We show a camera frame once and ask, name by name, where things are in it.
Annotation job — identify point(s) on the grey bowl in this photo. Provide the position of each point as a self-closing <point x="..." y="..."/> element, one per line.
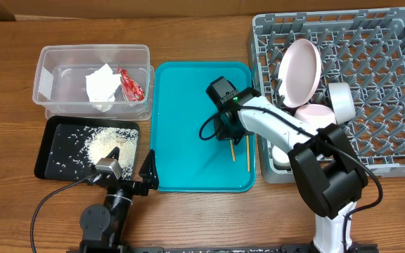
<point x="342" y="102"/>

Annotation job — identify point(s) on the white round plate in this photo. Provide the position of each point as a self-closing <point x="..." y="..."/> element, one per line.
<point x="300" y="73"/>

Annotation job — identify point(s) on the pink bowl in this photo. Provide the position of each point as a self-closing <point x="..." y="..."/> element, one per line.
<point x="319" y="116"/>

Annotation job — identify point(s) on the wooden chopstick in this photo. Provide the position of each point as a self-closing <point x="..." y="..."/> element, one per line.
<point x="233" y="155"/>
<point x="247" y="141"/>

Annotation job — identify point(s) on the clear plastic bin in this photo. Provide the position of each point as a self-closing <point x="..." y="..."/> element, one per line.
<point x="60" y="84"/>

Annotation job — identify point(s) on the white paper cup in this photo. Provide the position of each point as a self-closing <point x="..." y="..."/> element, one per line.
<point x="280" y="158"/>

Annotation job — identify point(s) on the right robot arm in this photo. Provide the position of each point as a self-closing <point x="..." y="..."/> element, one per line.
<point x="327" y="172"/>

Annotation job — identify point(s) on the rice pile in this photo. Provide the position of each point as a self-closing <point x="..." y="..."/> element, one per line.
<point x="76" y="148"/>

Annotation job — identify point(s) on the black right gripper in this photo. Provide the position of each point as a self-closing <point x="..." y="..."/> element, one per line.
<point x="224" y="134"/>

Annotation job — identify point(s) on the teal plastic tray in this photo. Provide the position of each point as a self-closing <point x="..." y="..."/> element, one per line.
<point x="187" y="160"/>

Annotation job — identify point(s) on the white napkin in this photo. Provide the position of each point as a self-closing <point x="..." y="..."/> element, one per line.
<point x="101" y="86"/>

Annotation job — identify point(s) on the grey dishwasher rack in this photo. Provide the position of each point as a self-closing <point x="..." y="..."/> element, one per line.
<point x="363" y="48"/>

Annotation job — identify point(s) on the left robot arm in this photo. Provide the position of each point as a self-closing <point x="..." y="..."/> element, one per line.
<point x="102" y="225"/>

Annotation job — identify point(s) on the black plastic tray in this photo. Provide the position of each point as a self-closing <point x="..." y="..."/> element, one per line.
<point x="51" y="125"/>

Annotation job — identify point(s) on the red snack wrapper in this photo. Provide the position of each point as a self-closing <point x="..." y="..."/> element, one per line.
<point x="131" y="90"/>

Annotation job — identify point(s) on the black bar at table edge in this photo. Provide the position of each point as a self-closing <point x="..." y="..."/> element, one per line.
<point x="295" y="248"/>

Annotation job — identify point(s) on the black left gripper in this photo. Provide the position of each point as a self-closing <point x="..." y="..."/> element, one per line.
<point x="149" y="180"/>

